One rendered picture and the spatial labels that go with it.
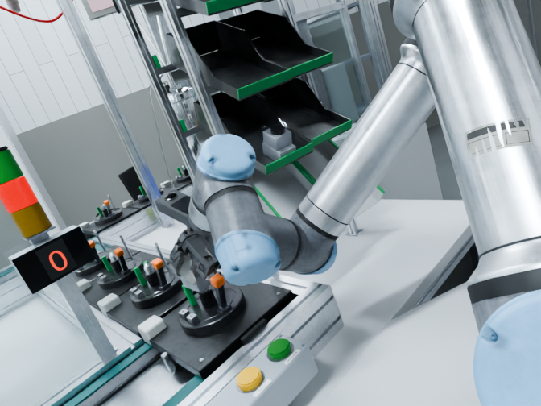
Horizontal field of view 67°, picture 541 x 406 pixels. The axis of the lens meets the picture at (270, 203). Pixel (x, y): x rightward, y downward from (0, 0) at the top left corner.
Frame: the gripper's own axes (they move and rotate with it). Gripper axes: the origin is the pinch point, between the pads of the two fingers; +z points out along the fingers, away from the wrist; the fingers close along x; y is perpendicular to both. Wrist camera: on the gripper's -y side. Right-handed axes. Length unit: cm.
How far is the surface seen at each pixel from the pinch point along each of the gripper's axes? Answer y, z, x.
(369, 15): -62, 16, 163
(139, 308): -5.5, 24.6, -7.1
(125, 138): -87, 65, 41
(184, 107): -68, 38, 56
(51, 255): -14.8, -2.0, -19.6
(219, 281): 8.2, -5.4, -0.2
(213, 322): 12.2, 1.6, -3.5
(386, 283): 30.0, 0.8, 32.7
